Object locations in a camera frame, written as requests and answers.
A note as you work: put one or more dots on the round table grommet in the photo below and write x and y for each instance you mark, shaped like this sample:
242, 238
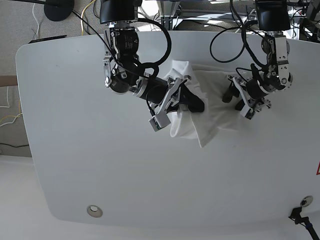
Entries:
94, 211

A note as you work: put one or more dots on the black clamp with cable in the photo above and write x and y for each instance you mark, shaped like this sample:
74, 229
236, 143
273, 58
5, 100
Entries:
295, 216

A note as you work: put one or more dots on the red warning sticker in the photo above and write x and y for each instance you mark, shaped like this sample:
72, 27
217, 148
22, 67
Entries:
318, 170

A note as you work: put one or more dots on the metal table post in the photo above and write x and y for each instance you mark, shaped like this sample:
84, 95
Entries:
167, 10

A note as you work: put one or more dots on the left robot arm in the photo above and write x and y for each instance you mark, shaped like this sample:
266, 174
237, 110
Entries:
273, 75

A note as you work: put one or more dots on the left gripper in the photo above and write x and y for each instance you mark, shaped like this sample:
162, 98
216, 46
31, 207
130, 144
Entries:
250, 93

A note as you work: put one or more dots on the black round stand base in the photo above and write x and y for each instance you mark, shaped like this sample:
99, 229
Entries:
58, 10

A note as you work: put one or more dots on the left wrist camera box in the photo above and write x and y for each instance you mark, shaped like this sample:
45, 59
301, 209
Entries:
247, 112

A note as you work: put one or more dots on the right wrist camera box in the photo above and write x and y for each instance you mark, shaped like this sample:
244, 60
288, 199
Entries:
159, 121

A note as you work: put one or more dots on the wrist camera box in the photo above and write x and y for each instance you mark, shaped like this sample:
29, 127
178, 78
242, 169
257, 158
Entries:
159, 121
247, 112

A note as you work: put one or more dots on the white printed T-shirt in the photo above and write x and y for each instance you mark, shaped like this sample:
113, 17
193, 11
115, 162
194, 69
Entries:
209, 84

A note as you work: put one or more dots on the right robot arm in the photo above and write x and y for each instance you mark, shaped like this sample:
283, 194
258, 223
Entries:
125, 73

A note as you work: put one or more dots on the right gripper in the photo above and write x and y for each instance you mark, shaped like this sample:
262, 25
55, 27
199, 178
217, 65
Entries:
167, 96

